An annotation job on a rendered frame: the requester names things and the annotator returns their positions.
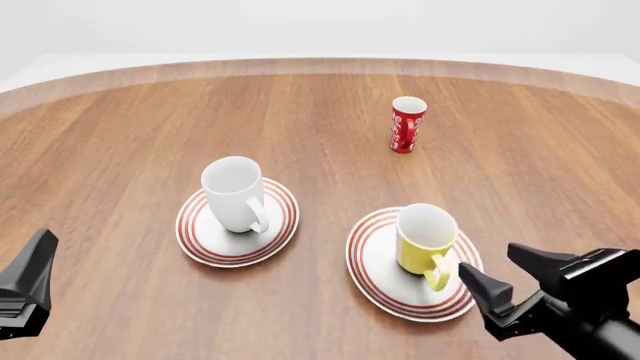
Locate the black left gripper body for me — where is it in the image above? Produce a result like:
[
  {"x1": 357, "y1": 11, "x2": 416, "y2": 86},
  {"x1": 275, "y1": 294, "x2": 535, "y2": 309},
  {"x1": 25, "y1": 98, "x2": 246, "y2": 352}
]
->
[{"x1": 0, "y1": 287, "x2": 53, "y2": 341}]

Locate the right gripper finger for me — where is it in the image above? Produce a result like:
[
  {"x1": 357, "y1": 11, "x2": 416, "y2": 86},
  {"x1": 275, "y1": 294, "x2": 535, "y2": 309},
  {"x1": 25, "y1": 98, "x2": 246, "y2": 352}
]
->
[
  {"x1": 507, "y1": 242, "x2": 577, "y2": 293},
  {"x1": 458, "y1": 262, "x2": 516, "y2": 328}
]

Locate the yellow and white mug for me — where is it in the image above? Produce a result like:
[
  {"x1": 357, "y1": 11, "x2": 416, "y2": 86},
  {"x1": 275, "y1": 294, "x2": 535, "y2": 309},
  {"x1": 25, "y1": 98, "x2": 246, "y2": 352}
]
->
[{"x1": 395, "y1": 202, "x2": 460, "y2": 292}]

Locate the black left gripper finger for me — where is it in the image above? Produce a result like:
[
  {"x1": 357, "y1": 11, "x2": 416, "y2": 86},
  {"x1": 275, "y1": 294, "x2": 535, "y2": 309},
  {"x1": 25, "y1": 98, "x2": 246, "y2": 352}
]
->
[{"x1": 0, "y1": 228, "x2": 60, "y2": 306}]

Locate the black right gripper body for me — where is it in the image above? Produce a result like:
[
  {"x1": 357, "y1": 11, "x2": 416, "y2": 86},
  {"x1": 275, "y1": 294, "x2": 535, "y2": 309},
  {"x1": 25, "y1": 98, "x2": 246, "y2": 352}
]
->
[{"x1": 483, "y1": 247, "x2": 632, "y2": 342}]

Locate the red mug with white pattern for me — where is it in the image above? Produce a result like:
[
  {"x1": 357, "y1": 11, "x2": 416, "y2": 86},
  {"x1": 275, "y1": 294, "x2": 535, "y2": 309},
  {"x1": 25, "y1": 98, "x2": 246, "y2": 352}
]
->
[{"x1": 388, "y1": 95, "x2": 429, "y2": 155}]

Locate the white plate with red rings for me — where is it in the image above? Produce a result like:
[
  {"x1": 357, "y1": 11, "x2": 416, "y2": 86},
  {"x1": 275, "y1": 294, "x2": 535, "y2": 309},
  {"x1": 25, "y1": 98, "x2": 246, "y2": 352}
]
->
[
  {"x1": 175, "y1": 177, "x2": 301, "y2": 269},
  {"x1": 345, "y1": 206, "x2": 485, "y2": 323}
]

